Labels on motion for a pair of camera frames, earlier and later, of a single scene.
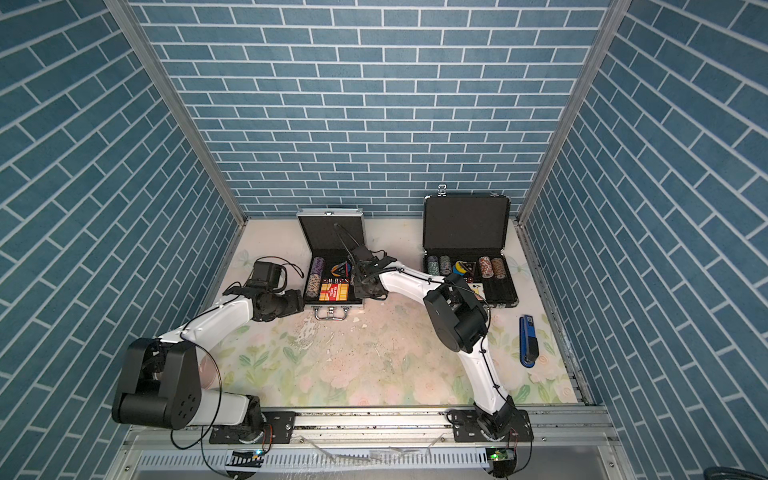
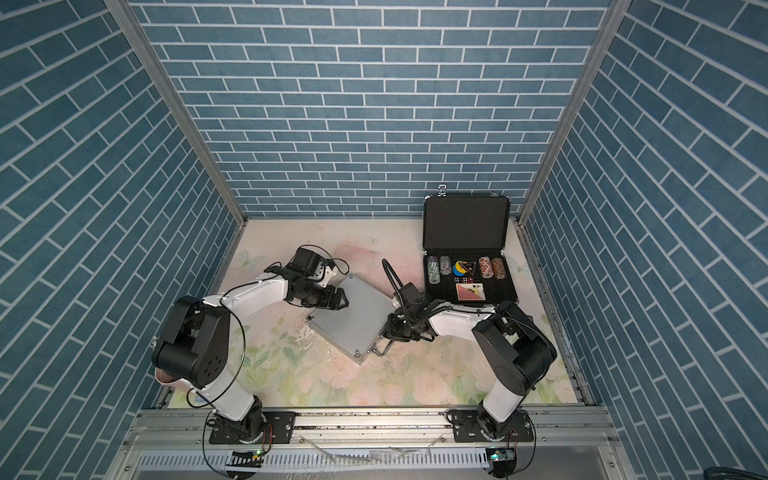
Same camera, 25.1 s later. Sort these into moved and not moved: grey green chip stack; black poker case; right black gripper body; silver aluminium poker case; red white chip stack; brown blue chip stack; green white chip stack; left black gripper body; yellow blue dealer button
Moved: silver aluminium poker case; left black gripper body; right black gripper body
Not moved: green white chip stack; yellow blue dealer button; red white chip stack; black poker case; grey green chip stack; brown blue chip stack
